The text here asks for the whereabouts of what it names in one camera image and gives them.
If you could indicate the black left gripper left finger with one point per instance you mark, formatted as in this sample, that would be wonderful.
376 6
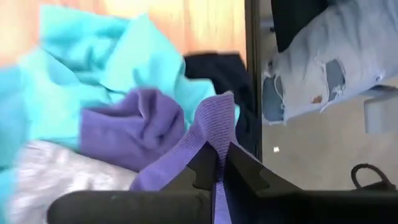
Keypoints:
130 207

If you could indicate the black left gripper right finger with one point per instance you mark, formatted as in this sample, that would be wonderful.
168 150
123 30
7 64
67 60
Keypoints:
280 207

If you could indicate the purple garment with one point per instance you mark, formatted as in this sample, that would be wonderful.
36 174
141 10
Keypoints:
130 130

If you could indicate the dark navy garment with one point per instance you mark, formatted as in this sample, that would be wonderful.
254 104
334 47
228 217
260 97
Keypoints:
224 71

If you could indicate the teal garment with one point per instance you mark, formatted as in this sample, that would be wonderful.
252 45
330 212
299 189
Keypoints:
77 68

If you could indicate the small white scrap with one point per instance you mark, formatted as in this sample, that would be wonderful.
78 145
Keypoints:
276 149

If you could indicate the white garment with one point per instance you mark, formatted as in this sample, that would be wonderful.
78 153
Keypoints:
62 180

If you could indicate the grey box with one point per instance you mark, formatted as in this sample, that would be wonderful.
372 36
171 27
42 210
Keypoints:
382 115

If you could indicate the person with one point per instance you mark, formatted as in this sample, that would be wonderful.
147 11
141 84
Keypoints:
311 62

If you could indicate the black aluminium table frame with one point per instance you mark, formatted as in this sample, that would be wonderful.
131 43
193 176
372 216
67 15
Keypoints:
253 62

